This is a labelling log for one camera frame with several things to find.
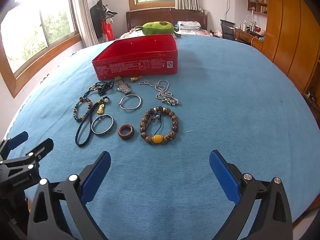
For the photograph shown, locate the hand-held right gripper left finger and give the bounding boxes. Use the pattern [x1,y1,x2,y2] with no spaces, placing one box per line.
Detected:
[26,151,111,240]

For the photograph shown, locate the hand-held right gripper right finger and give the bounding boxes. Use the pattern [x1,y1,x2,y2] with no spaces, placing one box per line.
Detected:
[209,149,293,240]

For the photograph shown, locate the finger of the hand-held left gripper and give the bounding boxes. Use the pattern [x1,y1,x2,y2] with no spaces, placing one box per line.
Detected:
[0,131,29,160]
[0,138,54,173]

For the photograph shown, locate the dark metal bangle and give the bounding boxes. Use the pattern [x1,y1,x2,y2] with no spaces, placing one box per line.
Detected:
[91,114,114,137]

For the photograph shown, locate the multicolour bead bracelet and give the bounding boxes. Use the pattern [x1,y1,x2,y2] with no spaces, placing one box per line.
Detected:
[73,96,92,122]

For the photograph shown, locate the reddish brown wooden ring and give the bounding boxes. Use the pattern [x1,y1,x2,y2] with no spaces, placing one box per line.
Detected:
[118,124,136,142]

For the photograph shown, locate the gold charm black cord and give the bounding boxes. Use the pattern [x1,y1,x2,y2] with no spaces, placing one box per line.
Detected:
[75,95,110,147]

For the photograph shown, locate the brown bead bracelet yellow bead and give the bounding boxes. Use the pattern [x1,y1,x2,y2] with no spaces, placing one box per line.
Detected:
[140,107,180,145]

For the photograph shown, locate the black bead necklace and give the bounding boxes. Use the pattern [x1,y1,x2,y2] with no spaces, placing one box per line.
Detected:
[84,80,115,98]

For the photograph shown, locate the silver metal watch band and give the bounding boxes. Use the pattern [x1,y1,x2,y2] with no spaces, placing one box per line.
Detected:
[114,76,132,95]

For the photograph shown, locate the silver chain necklace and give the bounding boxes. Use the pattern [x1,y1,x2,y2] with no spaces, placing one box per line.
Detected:
[139,79,181,106]

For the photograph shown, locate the red tin box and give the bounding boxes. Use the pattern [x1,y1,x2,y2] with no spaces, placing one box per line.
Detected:
[92,34,179,80]

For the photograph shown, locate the silver open bangle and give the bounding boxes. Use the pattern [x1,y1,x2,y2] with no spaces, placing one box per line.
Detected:
[119,94,142,111]

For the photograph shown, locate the red bag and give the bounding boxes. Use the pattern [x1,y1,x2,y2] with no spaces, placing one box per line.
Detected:
[101,22,114,42]

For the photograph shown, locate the wooden desk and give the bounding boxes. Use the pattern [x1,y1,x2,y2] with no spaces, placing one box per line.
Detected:
[235,27,264,52]

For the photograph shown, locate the coat rack with clothes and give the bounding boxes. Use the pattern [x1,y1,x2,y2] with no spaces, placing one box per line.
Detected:
[89,0,118,43]

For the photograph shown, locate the floral bed sheet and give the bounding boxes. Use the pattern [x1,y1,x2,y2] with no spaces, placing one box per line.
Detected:
[117,29,215,40]

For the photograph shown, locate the black office chair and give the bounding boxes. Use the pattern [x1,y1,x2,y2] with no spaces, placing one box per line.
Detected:
[220,19,237,41]

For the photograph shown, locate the folded blankets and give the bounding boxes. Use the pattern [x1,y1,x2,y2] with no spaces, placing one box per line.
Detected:
[177,21,202,30]

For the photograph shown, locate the wooden wardrobe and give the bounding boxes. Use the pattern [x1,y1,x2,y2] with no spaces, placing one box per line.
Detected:
[261,0,320,100]

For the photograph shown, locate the green plush toy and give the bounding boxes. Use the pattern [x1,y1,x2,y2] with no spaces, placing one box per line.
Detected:
[135,21,182,38]

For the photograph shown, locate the dark wooden headboard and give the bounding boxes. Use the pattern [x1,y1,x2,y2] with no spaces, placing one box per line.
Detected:
[126,8,208,32]

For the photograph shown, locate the large wooden frame window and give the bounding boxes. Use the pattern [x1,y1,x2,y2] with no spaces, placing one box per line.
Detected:
[0,0,83,98]

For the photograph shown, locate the white wall cable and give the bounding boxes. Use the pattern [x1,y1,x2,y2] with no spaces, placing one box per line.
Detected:
[226,0,237,20]

